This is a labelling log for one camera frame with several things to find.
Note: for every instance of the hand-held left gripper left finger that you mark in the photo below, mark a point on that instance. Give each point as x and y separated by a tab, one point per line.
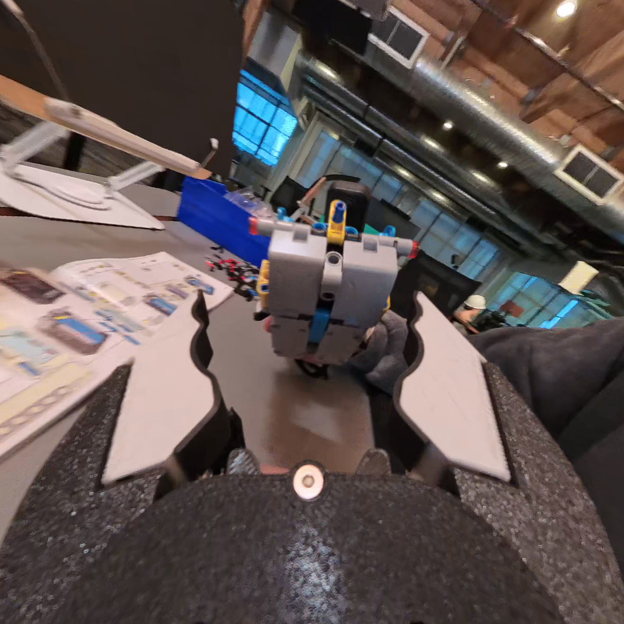
165	399

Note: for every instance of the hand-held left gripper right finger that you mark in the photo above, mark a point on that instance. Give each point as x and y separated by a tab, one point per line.
453	404

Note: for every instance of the grey blue toy brick model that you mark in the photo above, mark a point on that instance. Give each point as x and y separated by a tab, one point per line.
331	292

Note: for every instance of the pile of toy brick pieces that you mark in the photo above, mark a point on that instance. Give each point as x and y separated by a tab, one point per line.
234	273

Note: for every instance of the person's right forearm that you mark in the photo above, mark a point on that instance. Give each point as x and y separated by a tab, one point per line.
385	351

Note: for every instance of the person's right hand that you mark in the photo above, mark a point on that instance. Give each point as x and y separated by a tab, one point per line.
267	324

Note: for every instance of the clear plastic bags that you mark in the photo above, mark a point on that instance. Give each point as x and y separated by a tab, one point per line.
248	202

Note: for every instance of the black mesh office chair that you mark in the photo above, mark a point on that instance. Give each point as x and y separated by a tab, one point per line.
438	287

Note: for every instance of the open instruction booklet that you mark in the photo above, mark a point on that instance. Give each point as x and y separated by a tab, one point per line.
73	317

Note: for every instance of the blue plastic bin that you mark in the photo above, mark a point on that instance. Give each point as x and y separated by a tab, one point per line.
214	224

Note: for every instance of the white hanging sign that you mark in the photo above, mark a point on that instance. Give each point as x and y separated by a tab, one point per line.
577	278

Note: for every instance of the white book stand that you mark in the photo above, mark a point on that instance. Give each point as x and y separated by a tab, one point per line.
122	73

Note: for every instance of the silver ventilation duct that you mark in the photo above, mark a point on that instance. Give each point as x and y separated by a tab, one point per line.
477	112

